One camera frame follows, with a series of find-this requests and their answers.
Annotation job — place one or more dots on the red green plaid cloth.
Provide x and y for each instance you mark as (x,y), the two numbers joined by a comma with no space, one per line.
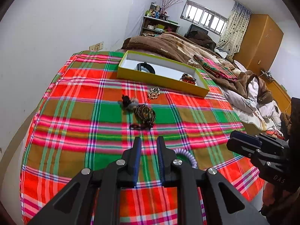
(88,117)

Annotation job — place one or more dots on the black monitor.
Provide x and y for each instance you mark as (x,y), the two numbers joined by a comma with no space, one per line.
(195,27)

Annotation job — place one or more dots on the brown fleece blanket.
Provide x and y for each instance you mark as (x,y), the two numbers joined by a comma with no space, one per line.
(174,46)

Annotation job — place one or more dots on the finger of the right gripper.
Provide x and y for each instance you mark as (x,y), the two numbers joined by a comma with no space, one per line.
(243,144)

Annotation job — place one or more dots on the dried branch bouquet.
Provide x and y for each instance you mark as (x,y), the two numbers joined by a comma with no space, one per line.
(167,4)

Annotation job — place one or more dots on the white crumpled bedding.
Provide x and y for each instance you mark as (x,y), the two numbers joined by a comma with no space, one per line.
(264,117)

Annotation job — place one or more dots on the patterned curtain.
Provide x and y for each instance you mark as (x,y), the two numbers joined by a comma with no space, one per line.
(232,36)

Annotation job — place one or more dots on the yellow-green shallow box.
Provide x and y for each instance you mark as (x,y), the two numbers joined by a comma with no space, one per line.
(168,73)

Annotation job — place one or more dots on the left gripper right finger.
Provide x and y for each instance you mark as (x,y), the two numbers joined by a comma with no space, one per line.
(166,157)

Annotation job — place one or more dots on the wooden shelf unit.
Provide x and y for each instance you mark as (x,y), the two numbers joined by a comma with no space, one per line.
(154,27)

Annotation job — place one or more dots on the wooden wardrobe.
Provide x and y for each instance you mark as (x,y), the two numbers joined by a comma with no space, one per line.
(260,44)

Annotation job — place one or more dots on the wooden bedside cabinet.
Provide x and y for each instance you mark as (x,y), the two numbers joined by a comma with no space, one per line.
(281,97)

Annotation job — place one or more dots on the beige wall sockets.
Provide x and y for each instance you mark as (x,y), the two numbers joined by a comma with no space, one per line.
(96,47)

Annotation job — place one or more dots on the red bead hair clip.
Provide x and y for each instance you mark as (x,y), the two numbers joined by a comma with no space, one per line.
(188,79)

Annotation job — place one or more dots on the barred window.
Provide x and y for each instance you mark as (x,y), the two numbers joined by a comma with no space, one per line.
(204,17)

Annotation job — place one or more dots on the dark brown pillow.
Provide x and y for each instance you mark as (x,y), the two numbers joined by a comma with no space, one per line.
(202,39)

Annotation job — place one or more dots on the folded plaid cloth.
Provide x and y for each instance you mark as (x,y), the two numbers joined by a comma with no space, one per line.
(218,70)

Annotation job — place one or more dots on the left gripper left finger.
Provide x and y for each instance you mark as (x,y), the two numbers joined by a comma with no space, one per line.
(129,173)

